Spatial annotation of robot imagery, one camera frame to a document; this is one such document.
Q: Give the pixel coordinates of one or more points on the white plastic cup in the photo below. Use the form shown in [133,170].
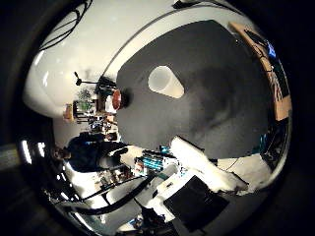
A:
[163,82]

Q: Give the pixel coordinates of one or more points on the teal box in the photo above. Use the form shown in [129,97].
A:
[154,162]

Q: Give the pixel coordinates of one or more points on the dark grey table mat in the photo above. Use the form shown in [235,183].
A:
[213,98]

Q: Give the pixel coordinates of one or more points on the person in dark clothes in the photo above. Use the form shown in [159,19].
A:
[85,154]

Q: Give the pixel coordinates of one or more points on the red bowl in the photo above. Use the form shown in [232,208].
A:
[117,99]

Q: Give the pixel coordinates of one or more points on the green potted plant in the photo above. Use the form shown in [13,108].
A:
[84,98]

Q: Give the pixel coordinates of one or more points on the light wooden shelf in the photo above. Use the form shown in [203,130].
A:
[68,113]

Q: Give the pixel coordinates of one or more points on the black tripod stand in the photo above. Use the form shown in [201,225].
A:
[78,81]

